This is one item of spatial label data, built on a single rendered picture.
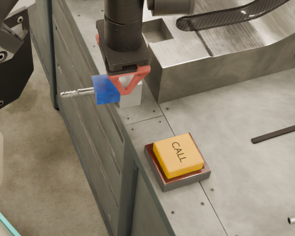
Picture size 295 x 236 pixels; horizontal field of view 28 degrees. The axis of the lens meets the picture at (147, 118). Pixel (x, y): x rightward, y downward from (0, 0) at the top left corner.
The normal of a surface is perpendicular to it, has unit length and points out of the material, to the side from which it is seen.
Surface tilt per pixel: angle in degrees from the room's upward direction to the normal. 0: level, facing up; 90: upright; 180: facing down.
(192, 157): 0
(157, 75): 90
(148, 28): 90
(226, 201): 0
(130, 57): 2
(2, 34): 90
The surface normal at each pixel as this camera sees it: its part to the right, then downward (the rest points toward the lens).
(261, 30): -0.08, -0.57
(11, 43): 0.69, 0.60
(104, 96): 0.26, 0.76
